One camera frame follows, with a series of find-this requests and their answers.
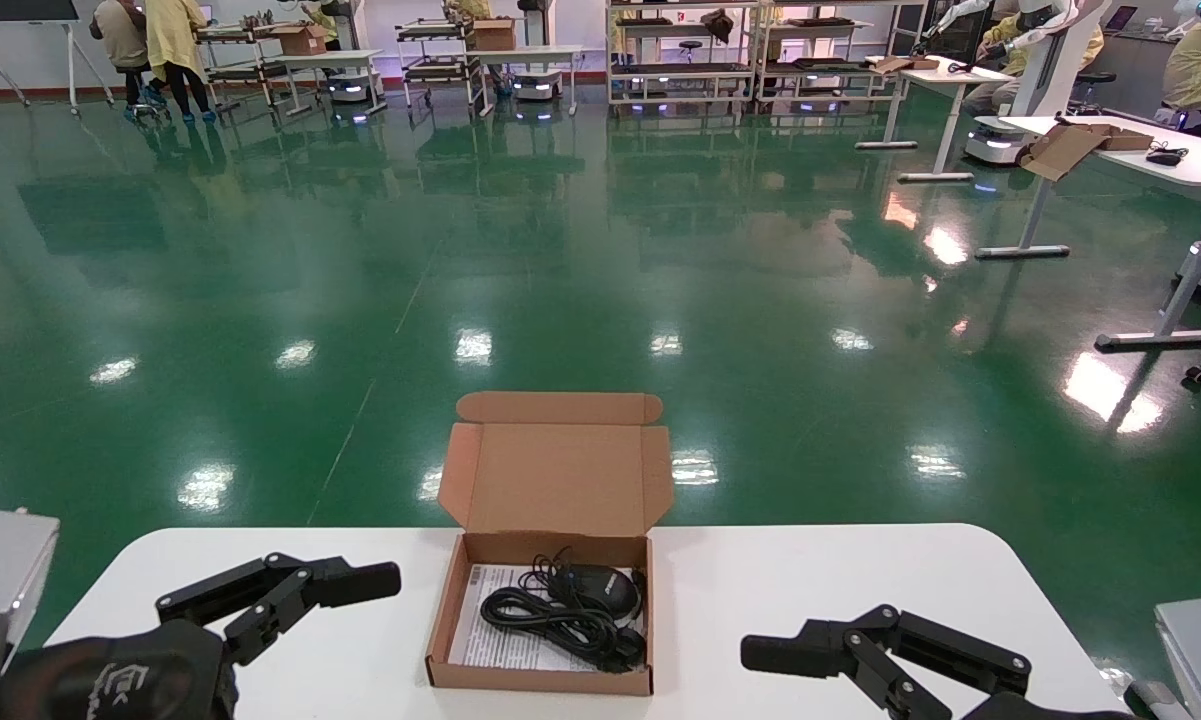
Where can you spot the black board on stand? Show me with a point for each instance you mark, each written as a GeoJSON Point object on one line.
{"type": "Point", "coordinates": [20, 8]}

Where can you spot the brown cardboard storage box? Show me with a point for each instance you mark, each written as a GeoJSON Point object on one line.
{"type": "Point", "coordinates": [560, 480]}

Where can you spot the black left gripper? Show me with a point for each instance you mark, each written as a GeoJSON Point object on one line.
{"type": "Point", "coordinates": [110, 680]}

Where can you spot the white printed manual sheet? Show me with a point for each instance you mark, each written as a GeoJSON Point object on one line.
{"type": "Point", "coordinates": [480, 640]}

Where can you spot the metal cart rack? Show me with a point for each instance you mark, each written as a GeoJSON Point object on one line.
{"type": "Point", "coordinates": [438, 68]}
{"type": "Point", "coordinates": [230, 72]}

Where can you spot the person yellow coat with headset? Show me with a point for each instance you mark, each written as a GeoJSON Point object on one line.
{"type": "Point", "coordinates": [1200, 60]}

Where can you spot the flat cardboard box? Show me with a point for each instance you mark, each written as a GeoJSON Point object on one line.
{"type": "Point", "coordinates": [900, 63]}

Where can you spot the wheeled stool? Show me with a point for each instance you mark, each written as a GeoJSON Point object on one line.
{"type": "Point", "coordinates": [145, 100]}

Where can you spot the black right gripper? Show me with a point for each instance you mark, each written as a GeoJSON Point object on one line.
{"type": "Point", "coordinates": [1040, 710]}

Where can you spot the person yellow coat dark trousers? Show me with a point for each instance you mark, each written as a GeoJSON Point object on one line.
{"type": "Point", "coordinates": [172, 40]}

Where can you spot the dark bag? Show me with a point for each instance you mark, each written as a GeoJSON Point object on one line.
{"type": "Point", "coordinates": [717, 22]}

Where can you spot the person in brown top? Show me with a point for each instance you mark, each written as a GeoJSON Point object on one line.
{"type": "Point", "coordinates": [118, 35]}

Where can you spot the black round stool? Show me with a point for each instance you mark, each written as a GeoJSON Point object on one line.
{"type": "Point", "coordinates": [691, 44]}

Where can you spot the person in yellow coat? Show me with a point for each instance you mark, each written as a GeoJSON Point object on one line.
{"type": "Point", "coordinates": [325, 22]}

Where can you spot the seated person in yellow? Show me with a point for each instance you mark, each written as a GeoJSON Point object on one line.
{"type": "Point", "coordinates": [1010, 40]}

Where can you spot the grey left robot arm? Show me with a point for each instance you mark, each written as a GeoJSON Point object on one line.
{"type": "Point", "coordinates": [0, 580]}

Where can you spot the black computer mouse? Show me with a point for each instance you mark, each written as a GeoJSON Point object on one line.
{"type": "Point", "coordinates": [600, 590]}

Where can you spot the black office chair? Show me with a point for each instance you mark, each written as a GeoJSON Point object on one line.
{"type": "Point", "coordinates": [1095, 78]}

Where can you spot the white shelf rack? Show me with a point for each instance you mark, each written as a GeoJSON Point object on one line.
{"type": "Point", "coordinates": [680, 68]}
{"type": "Point", "coordinates": [825, 63]}

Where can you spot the dark grey desk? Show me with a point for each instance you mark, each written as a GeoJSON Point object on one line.
{"type": "Point", "coordinates": [1140, 60]}

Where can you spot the open cardboard box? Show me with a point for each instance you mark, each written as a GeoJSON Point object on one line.
{"type": "Point", "coordinates": [1060, 150]}

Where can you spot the white humanoid robot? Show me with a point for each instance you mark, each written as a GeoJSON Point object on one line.
{"type": "Point", "coordinates": [1045, 70]}

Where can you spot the open laptop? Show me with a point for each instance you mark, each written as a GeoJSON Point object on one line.
{"type": "Point", "coordinates": [1120, 18]}

